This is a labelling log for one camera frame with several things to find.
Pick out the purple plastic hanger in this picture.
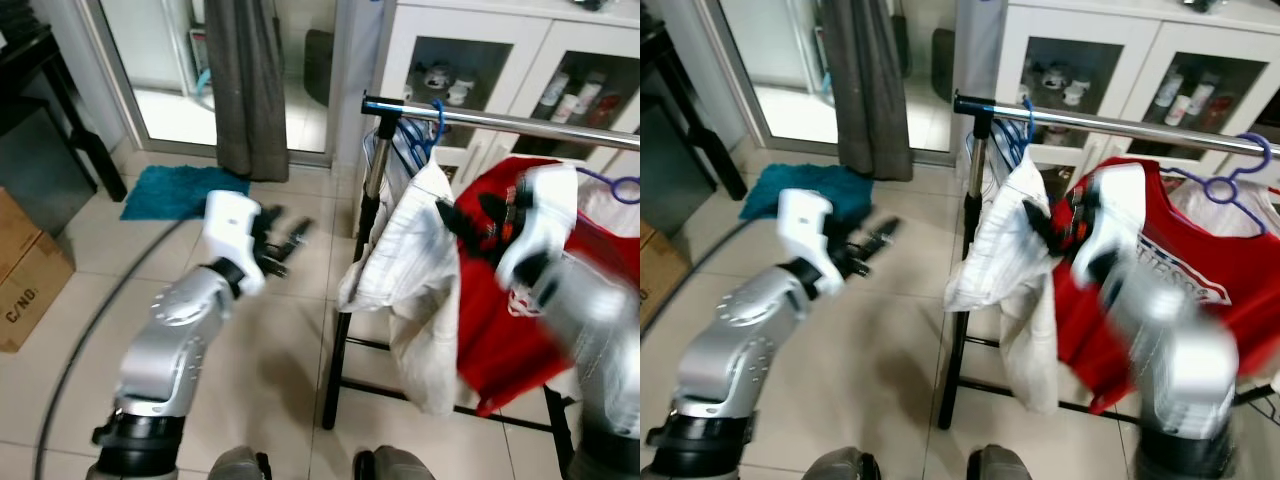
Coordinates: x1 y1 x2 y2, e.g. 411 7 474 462
575 165 640 206
1165 132 1280 238

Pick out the blue plastic hanger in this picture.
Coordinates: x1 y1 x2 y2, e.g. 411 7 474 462
378 97 446 166
968 95 1037 166

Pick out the white striped button shirt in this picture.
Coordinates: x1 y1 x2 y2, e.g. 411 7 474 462
338 158 463 416
945 155 1063 416

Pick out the metal clothes rack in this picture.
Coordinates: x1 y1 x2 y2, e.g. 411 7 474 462
320 93 640 473
937 90 1280 433

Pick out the teal floor mat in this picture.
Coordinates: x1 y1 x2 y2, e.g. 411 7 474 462
120 165 251 223
740 163 873 226

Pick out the red jersey with white trim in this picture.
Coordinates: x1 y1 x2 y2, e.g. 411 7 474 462
1050 157 1280 416
455 155 640 418

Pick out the white sliding glass door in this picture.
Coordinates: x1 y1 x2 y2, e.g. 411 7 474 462
700 0 986 166
85 0 373 169

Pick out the grey curtain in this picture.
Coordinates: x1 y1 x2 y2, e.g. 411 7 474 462
204 0 291 184
822 0 917 184

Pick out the cardboard box printed C/NO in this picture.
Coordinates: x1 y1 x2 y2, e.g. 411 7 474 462
640 222 674 328
0 232 77 354

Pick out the white glass-door cabinet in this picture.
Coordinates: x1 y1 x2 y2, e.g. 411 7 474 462
372 0 640 186
985 0 1280 186

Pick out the grey robot left leg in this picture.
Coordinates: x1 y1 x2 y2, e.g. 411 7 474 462
205 445 273 480
800 445 883 480

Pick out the grey robot leg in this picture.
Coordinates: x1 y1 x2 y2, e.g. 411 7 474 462
205 445 273 480
965 445 1048 480
800 445 883 480
352 445 438 480

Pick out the grey robot right leg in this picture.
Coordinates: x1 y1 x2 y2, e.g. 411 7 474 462
352 445 438 480
965 445 1048 480

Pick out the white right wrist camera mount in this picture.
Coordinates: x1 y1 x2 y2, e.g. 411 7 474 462
1072 163 1149 291
497 165 581 291

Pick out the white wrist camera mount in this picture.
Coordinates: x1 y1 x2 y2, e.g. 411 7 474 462
1072 163 1149 291
497 165 581 291
775 188 836 298
200 190 269 298

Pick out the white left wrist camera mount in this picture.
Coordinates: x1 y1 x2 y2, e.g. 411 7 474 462
775 188 836 298
200 190 269 298

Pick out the black floor cable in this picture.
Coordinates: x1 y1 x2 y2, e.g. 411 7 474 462
640 225 761 333
30 222 191 480

